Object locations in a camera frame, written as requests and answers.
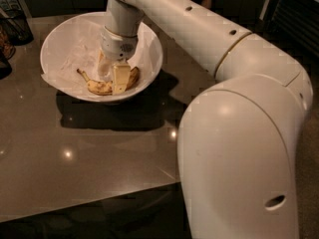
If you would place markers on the black appliance with vents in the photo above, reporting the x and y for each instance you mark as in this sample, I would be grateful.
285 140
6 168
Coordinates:
298 19

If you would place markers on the dark object at left edge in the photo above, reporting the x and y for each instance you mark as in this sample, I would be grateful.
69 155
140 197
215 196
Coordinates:
7 51

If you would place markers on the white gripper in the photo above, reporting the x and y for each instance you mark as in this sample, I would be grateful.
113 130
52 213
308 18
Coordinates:
117 48

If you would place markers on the white bowl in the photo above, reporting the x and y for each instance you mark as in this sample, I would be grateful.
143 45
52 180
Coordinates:
63 44

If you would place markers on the spotted yellow banana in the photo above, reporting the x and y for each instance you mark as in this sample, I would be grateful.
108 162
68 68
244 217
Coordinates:
105 88

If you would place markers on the white paper liner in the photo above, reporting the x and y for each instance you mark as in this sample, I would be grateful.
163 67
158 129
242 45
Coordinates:
69 50

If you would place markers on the black wire mesh basket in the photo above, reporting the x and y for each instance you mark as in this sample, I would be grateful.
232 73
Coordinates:
16 26

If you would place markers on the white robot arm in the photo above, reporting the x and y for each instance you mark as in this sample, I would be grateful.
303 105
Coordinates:
237 140

